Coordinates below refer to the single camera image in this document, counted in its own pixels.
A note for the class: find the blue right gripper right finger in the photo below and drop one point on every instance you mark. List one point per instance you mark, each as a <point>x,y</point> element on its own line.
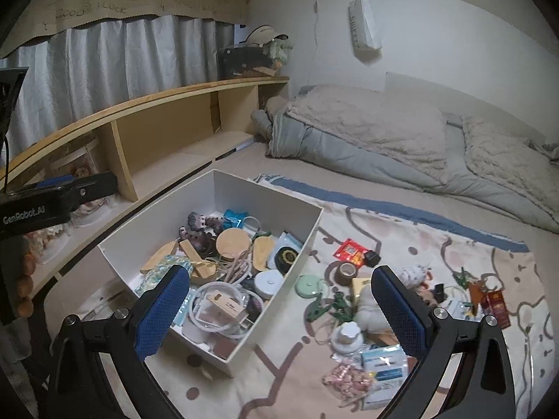
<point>405,311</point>

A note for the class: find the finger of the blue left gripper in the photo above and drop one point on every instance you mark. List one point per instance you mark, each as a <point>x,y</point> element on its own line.
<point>55,181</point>

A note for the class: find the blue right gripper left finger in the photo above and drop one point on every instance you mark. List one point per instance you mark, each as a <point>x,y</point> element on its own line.
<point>155,310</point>

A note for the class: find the leaf-shaped wooden piece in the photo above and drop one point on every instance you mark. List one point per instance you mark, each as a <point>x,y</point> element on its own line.
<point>168,248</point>

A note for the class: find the small beige cardboard box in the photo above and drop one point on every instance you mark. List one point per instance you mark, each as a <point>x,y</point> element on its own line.
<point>227,306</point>

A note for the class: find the left hand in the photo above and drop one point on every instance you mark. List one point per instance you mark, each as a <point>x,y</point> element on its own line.
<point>24,287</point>

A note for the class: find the floral fabric pouch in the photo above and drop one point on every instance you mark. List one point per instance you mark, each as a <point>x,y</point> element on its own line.
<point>155,275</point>

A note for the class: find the white blue medicine bag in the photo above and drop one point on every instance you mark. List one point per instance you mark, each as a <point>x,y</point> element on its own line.
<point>387,368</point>

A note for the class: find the white knob bottle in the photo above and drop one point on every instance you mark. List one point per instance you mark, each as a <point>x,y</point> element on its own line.
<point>346,338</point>

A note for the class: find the brown tape roll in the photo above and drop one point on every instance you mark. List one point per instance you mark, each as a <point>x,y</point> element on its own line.
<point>345,274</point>

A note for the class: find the red cardboard box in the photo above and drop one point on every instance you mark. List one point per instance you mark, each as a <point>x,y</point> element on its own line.
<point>493,304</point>

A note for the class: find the wooden bedside shelf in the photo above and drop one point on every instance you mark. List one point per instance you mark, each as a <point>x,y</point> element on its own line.
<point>151,144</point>

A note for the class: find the pink beads plastic bag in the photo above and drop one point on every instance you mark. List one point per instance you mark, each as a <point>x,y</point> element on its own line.
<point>347,382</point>

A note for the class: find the red sachet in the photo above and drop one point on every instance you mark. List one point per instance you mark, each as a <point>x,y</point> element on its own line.
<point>351,252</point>

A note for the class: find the round wooden lid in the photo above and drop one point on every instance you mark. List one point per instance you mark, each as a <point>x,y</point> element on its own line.
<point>230,243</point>

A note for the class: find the green clothes peg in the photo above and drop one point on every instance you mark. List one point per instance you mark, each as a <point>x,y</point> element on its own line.
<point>317,309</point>

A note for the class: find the grey curtain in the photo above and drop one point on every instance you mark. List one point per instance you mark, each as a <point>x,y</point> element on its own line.
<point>80,71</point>

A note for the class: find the white shoe box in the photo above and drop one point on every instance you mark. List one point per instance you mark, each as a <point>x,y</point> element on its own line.
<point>194,214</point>

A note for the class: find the black round tin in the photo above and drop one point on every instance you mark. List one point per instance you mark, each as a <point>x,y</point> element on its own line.
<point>285,258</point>

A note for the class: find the grey quilted duvet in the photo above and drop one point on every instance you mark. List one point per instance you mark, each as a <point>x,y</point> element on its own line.
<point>398,140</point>

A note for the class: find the white hanging paper bag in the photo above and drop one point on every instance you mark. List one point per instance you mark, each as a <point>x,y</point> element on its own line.
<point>364,31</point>

